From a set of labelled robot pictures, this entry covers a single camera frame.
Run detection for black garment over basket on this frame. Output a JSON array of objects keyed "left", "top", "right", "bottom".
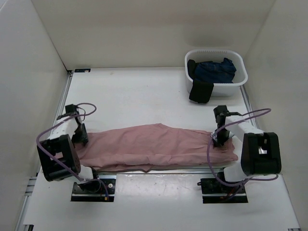
[{"left": 187, "top": 59, "right": 214, "bottom": 104}]

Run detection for aluminium table frame rail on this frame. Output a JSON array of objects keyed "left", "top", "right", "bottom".
[{"left": 14, "top": 69, "right": 301, "bottom": 231}]

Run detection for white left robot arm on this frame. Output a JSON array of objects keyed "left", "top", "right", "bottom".
[{"left": 36, "top": 103, "right": 101, "bottom": 193}]

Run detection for pink trousers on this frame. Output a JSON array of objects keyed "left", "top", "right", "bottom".
[{"left": 75, "top": 124, "right": 238, "bottom": 172}]

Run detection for white front cover board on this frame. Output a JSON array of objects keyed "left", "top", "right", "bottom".
[{"left": 25, "top": 174, "right": 299, "bottom": 231}]

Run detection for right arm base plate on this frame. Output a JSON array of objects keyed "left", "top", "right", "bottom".
[{"left": 197, "top": 178, "right": 248, "bottom": 204}]

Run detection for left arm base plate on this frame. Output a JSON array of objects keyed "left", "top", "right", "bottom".
[{"left": 71, "top": 175, "right": 116, "bottom": 203}]

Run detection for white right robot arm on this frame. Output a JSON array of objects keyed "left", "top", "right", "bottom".
[{"left": 206, "top": 105, "right": 282, "bottom": 193}]

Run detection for dark blue trousers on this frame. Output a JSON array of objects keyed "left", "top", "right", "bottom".
[{"left": 200, "top": 58, "right": 237, "bottom": 84}]

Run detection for white plastic basket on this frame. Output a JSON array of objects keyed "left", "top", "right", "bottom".
[{"left": 184, "top": 49, "right": 248, "bottom": 97}]

